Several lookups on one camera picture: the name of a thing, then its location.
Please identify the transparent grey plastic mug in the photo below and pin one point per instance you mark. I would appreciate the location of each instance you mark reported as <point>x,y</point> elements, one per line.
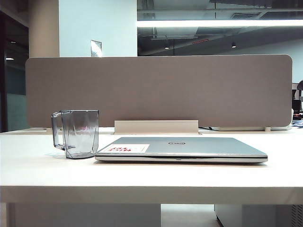
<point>80,134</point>

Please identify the silver closed laptop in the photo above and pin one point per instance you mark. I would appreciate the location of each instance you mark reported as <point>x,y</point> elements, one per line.
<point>201,147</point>

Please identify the brown fabric desk partition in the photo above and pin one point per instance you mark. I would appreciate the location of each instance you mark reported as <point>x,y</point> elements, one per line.
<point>165,89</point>

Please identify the white sticker with red letters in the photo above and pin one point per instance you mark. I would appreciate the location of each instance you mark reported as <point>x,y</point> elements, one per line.
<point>127,148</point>

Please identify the round ceiling spotlight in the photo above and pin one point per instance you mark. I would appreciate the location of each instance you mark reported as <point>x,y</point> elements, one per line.
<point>166,47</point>
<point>233,45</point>

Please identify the red ceiling sign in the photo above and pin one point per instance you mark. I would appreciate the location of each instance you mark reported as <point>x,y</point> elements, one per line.
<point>200,41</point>

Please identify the white tray behind partition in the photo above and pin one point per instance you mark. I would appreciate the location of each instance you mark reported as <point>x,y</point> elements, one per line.
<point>241,128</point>

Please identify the long linear ceiling light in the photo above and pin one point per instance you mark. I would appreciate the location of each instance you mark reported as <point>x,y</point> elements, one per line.
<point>213,23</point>

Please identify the white desk support panel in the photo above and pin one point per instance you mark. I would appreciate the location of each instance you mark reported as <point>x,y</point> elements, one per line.
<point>82,216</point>

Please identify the black office chair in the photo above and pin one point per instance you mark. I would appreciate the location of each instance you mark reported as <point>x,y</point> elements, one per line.
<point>297,104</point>

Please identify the blue fabric item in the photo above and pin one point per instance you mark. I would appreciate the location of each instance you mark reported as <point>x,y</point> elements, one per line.
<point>298,123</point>

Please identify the metal ceiling duct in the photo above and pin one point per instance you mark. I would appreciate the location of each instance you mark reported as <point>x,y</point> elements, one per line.
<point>175,33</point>

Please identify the framed wall notice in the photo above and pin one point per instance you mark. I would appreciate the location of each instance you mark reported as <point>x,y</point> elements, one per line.
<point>95,48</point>

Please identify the white partition mounting bracket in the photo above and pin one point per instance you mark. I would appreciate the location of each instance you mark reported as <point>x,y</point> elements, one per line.
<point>48,129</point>
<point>267,129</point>

